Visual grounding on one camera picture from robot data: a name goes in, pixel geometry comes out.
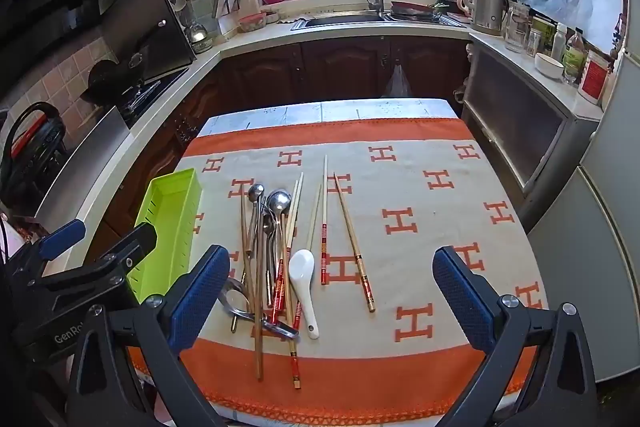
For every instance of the small steel spoon gold tip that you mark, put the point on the small steel spoon gold tip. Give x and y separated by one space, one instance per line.
256 192

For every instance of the small steel pot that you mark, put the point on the small steel pot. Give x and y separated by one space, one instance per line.
196 36

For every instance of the dark wooden base cabinets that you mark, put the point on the dark wooden base cabinets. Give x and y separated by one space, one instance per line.
340 67

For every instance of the white ceramic spoon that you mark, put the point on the white ceramic spoon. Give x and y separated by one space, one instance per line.
302 267

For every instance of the white bowl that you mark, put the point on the white bowl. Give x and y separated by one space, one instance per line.
548 66

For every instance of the white jar red label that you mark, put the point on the white jar red label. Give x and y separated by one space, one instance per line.
595 77

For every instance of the steel electric kettle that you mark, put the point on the steel electric kettle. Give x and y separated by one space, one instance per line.
485 4

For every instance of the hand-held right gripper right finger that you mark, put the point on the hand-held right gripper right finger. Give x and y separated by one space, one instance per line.
462 302

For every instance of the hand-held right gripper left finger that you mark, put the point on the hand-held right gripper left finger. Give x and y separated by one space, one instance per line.
200 292

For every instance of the grey refrigerator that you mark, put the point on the grey refrigerator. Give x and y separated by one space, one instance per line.
595 232

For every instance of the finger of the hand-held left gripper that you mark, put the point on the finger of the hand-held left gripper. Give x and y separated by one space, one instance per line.
62 239
132 249

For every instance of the red pan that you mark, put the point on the red pan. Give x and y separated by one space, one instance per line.
412 9

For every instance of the green plastic utensil tray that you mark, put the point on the green plastic utensil tray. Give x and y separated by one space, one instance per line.
165 217

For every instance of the gas stove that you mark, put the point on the gas stove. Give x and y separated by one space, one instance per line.
147 94

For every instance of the white plastic bottle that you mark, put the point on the white plastic bottle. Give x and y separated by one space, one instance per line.
559 42

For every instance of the clear bottle green label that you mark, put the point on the clear bottle green label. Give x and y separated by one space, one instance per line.
573 59

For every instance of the hanging plastic bag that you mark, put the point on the hanging plastic bag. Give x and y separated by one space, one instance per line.
398 83

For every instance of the glass pitcher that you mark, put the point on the glass pitcher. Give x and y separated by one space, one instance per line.
517 27

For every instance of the grey cabinet glass door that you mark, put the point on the grey cabinet glass door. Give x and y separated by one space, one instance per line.
515 122

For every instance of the steel sink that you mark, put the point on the steel sink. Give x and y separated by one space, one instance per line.
345 20

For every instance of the orange patterned blanket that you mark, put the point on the orange patterned blanket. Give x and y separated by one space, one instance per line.
400 177

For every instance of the pale chopstick red banded end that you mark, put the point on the pale chopstick red banded end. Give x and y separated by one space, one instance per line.
314 217
324 207

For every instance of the steel fork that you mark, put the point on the steel fork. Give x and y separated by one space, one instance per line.
261 277

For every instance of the white kitchen countertop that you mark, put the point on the white kitchen countertop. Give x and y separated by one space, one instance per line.
240 44

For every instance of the pink bowl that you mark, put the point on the pink bowl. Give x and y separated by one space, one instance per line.
252 22

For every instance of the steel side panel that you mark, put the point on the steel side panel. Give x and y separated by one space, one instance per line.
82 172

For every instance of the steel stove splash guard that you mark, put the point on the steel stove splash guard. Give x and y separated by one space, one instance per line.
155 32

